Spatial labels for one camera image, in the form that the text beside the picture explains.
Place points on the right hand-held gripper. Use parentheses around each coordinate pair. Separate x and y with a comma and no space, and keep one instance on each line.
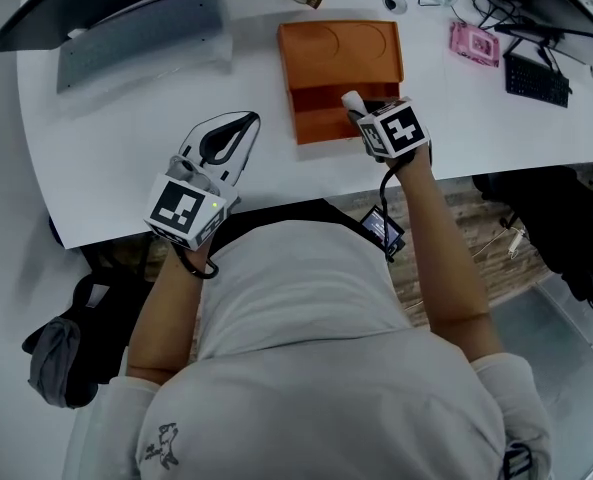
(398,128)

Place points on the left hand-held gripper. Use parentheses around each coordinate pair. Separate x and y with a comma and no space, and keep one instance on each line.
(176,208)

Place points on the orange box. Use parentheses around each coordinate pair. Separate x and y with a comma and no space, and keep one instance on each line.
(336,53)

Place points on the person's left forearm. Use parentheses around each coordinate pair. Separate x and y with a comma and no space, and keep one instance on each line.
(168,318)

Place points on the person's right forearm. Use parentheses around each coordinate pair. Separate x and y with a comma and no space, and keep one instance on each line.
(441,263)

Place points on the pink wipes packet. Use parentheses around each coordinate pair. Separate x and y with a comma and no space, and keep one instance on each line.
(475,44)

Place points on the black device with screen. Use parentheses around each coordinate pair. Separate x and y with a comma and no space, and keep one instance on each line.
(383,229)

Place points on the black keyboard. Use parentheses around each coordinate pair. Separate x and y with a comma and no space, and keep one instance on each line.
(536,80)

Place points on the black curved monitor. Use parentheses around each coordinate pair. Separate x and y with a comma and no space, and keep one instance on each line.
(101,3)

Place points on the black bag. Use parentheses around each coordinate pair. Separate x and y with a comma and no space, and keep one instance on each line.
(96,328)

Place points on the black office chair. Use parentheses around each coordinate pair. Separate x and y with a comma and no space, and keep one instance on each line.
(561,218)

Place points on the person's white shirt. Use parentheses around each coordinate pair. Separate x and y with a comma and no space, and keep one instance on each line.
(296,368)

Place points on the grey cloth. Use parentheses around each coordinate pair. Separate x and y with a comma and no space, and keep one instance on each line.
(53,363)

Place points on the clear floor mat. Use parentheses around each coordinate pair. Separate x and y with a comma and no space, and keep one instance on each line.
(566,368)

